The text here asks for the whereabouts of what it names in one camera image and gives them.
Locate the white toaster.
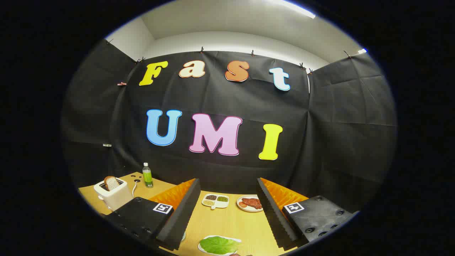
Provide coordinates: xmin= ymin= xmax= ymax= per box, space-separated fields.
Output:
xmin=93 ymin=178 xmax=133 ymax=212

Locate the white oval plate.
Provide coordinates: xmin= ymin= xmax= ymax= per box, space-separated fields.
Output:
xmin=237 ymin=195 xmax=264 ymax=213

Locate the black backdrop cloth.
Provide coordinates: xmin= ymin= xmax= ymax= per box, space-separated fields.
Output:
xmin=60 ymin=38 xmax=398 ymax=214

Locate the green lettuce leaf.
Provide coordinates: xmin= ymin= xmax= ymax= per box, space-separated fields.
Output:
xmin=199 ymin=236 xmax=241 ymax=255

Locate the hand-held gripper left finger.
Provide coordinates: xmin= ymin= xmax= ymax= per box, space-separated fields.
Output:
xmin=105 ymin=178 xmax=202 ymax=251

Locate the white divided dish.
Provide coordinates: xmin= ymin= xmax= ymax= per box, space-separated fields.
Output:
xmin=202 ymin=193 xmax=230 ymax=210

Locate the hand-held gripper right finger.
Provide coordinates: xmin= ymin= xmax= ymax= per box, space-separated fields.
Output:
xmin=256 ymin=177 xmax=359 ymax=250

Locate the white square plate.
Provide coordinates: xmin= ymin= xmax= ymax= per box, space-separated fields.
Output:
xmin=198 ymin=235 xmax=242 ymax=256

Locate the long ceiling light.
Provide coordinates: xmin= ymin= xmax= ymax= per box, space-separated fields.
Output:
xmin=265 ymin=0 xmax=316 ymax=19

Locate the round-topped toast slice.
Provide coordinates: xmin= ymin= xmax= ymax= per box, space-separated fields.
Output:
xmin=104 ymin=176 xmax=121 ymax=191

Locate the green label water bottle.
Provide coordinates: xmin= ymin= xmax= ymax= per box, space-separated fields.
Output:
xmin=142 ymin=162 xmax=154 ymax=188

